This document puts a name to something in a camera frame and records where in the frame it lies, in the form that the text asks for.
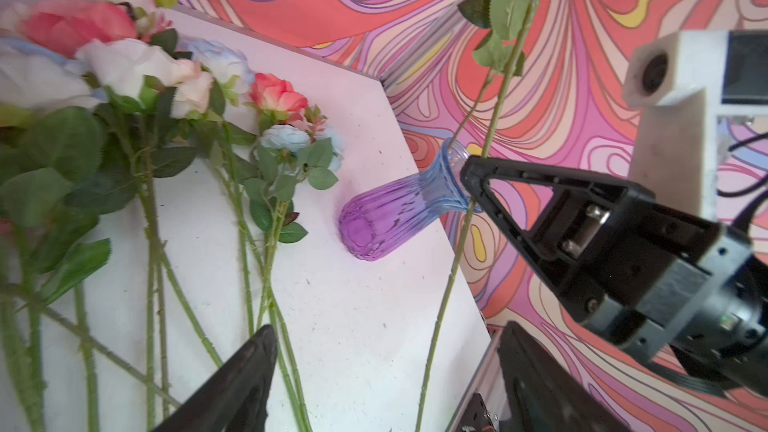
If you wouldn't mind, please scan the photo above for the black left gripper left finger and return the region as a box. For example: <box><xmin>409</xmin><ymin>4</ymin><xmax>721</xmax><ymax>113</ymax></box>
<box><xmin>155</xmin><ymin>324</ymin><xmax>278</xmax><ymax>432</ymax></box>

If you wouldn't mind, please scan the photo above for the purple blue glass vase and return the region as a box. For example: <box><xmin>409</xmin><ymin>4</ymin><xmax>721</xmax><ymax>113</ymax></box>
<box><xmin>338</xmin><ymin>140</ymin><xmax>470</xmax><ymax>261</ymax></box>

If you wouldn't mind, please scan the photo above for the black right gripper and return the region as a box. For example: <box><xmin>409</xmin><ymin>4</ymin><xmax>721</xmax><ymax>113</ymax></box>
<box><xmin>460</xmin><ymin>156</ymin><xmax>767</xmax><ymax>395</ymax></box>

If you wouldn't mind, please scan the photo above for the white cream rose stem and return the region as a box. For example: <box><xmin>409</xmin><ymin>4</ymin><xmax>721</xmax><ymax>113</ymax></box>
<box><xmin>76</xmin><ymin>39</ymin><xmax>226</xmax><ymax>429</ymax></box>

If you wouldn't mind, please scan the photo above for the light blue flower stem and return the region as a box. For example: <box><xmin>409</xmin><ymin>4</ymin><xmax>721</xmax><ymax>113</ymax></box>
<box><xmin>243</xmin><ymin>125</ymin><xmax>341</xmax><ymax>431</ymax></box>

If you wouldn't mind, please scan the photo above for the hot pink rose stem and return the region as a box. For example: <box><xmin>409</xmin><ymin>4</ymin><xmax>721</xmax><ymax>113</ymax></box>
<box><xmin>413</xmin><ymin>0</ymin><xmax>580</xmax><ymax>432</ymax></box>

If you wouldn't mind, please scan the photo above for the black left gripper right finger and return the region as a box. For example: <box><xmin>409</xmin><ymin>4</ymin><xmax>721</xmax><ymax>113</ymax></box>
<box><xmin>498</xmin><ymin>322</ymin><xmax>628</xmax><ymax>432</ymax></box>

